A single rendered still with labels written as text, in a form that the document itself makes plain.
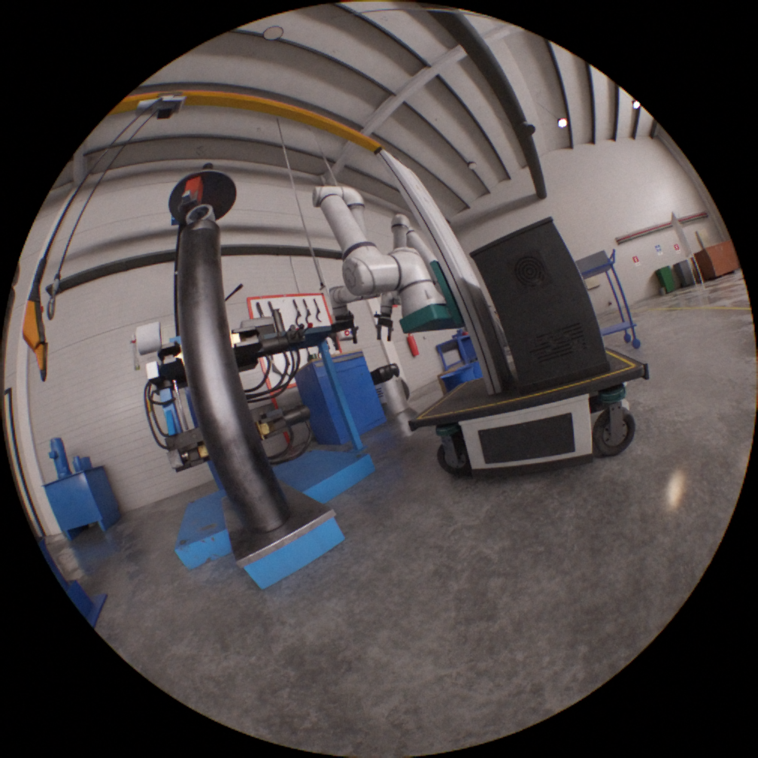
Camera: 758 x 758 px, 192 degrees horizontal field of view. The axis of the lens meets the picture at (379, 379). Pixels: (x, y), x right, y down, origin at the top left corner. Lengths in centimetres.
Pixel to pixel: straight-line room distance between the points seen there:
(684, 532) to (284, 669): 92
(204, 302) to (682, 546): 153
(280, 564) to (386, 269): 109
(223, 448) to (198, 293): 56
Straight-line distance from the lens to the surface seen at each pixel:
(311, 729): 61
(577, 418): 78
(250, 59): 674
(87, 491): 308
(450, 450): 98
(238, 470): 82
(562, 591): 60
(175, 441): 145
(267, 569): 86
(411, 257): 94
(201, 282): 98
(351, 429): 194
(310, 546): 87
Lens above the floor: 53
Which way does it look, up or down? level
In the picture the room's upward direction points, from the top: 19 degrees counter-clockwise
